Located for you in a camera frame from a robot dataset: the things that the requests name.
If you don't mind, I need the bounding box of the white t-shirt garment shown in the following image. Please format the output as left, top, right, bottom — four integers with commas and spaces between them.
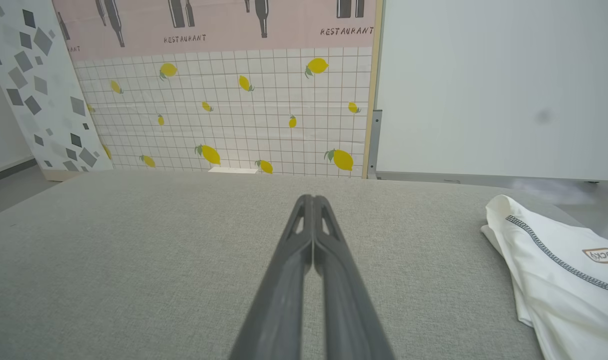
480, 194, 608, 360

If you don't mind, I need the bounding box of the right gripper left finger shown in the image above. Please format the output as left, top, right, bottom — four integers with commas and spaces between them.
228, 194, 315, 360

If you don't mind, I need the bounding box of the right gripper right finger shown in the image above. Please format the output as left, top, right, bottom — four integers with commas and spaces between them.
314, 195, 397, 360

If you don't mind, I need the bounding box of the white rolling whiteboard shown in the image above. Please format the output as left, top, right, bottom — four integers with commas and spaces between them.
366, 0, 608, 184

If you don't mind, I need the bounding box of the grey terrazzo print panel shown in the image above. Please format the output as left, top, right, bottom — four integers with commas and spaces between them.
0, 0, 115, 182

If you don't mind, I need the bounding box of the grey fabric sofa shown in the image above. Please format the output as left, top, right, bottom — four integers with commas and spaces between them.
0, 169, 587, 360

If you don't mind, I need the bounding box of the lemon print tile partition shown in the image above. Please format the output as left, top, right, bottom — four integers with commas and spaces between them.
51, 0, 385, 180

